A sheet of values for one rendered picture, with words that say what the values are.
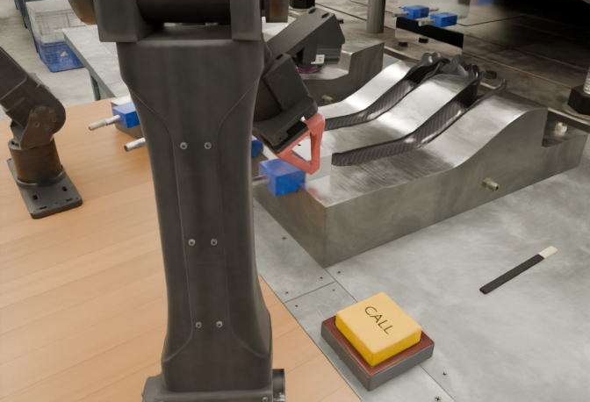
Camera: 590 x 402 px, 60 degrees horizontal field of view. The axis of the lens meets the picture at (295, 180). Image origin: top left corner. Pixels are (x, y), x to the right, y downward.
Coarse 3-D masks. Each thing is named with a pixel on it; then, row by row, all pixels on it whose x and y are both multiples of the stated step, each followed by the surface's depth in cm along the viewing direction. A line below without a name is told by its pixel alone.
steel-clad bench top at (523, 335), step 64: (384, 64) 130; (576, 192) 77; (256, 256) 64; (384, 256) 64; (448, 256) 64; (512, 256) 64; (576, 256) 64; (320, 320) 55; (448, 320) 55; (512, 320) 55; (576, 320) 55; (384, 384) 48; (448, 384) 48; (512, 384) 48; (576, 384) 48
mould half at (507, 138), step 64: (384, 128) 77; (448, 128) 72; (512, 128) 69; (576, 128) 82; (256, 192) 74; (320, 192) 60; (384, 192) 61; (448, 192) 68; (512, 192) 77; (320, 256) 61
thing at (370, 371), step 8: (328, 320) 52; (328, 328) 51; (336, 328) 51; (336, 336) 50; (424, 336) 50; (344, 344) 49; (416, 344) 49; (424, 344) 49; (352, 352) 48; (408, 352) 48; (360, 360) 48; (392, 360) 48; (400, 360) 48; (368, 368) 47; (376, 368) 47; (384, 368) 47
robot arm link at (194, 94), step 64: (128, 0) 20; (192, 0) 21; (256, 0) 21; (128, 64) 22; (192, 64) 22; (256, 64) 22; (192, 128) 23; (192, 192) 24; (192, 256) 26; (192, 320) 27; (256, 320) 28; (192, 384) 29; (256, 384) 29
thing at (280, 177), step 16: (304, 144) 64; (272, 160) 63; (304, 160) 61; (320, 160) 61; (256, 176) 61; (272, 176) 60; (288, 176) 60; (304, 176) 62; (320, 176) 63; (272, 192) 61; (288, 192) 62
